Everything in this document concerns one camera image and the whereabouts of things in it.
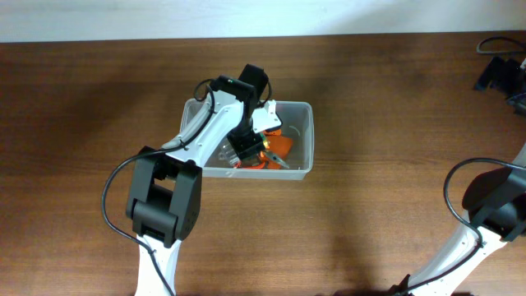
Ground orange black long nose pliers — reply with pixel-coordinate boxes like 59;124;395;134
260;150;289;169

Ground red black diagonal cutters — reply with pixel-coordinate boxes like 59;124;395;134
233;161;268;169

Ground wooden handled orange scraper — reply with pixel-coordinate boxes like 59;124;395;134
263;130;293;165

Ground clear screwdriver set case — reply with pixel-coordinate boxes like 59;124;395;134
218;138;240;168

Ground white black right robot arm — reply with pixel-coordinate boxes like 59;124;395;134
391;149;525;295

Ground clear plastic container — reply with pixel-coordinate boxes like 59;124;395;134
164;93;315;180

